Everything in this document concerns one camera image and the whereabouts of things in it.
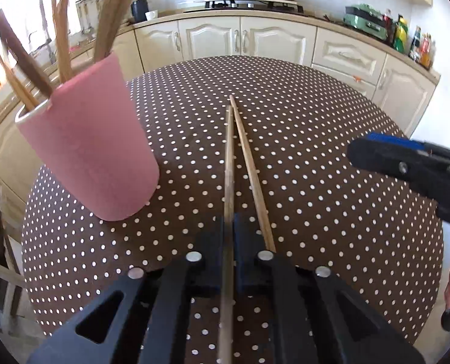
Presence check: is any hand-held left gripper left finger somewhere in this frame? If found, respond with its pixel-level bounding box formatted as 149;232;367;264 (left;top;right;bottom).
28;215;226;364

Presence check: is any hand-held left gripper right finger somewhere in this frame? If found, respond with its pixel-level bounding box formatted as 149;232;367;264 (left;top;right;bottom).
232;214;425;364

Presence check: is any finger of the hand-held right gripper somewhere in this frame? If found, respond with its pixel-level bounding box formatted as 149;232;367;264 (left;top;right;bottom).
366;133;435;153
347;136;444;198

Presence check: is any wooden chopstick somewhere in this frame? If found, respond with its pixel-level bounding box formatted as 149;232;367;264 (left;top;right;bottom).
229;95;277;253
218;105;236;364

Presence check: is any pink cup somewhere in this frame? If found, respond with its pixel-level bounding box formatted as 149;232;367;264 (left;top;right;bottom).
15;52;160;222

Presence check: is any bunch of wooden chopsticks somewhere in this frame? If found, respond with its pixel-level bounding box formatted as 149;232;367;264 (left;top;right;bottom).
0;0;152;110

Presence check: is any round polka-dot table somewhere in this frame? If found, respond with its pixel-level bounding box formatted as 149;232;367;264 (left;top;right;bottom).
20;56;445;364

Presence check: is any amber sauce bottle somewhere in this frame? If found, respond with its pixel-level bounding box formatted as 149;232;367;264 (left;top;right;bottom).
420;33;435;69

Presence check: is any dark sauce bottle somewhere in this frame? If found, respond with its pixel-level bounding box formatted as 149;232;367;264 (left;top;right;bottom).
410;26;422;60

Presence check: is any green yellow bottle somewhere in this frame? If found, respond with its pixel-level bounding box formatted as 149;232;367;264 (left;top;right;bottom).
393;14;409;54

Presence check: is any red-capped bottle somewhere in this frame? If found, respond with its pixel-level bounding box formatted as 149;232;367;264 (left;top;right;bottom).
383;9;396;44

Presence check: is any green electric grill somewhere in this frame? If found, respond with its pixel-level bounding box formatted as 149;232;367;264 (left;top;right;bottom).
342;4;388;40

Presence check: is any black gas stove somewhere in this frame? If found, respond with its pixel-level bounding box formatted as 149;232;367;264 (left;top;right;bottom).
183;0;305;14

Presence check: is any wooden chair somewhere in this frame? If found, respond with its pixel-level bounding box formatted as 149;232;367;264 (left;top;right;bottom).
0;184;32;334

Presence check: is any black kettle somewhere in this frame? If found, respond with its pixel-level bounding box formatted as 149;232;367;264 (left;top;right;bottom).
131;0;150;22

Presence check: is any window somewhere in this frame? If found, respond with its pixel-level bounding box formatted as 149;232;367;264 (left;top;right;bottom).
0;0;78;95

